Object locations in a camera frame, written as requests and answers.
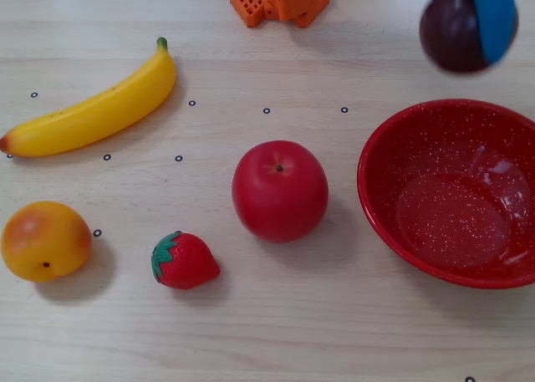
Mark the red toy strawberry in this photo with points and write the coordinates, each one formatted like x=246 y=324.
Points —
x=188 y=261

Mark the red toy apple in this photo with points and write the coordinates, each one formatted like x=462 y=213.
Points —
x=280 y=192

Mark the orange yellow toy peach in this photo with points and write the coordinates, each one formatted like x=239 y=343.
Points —
x=44 y=242

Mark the dark purple toy plum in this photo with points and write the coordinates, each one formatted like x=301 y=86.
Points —
x=451 y=35

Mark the red speckled bowl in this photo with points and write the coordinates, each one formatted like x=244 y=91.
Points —
x=443 y=198

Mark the yellow toy banana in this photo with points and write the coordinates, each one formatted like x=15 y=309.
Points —
x=96 y=116

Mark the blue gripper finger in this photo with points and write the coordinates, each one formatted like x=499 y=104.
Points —
x=495 y=18

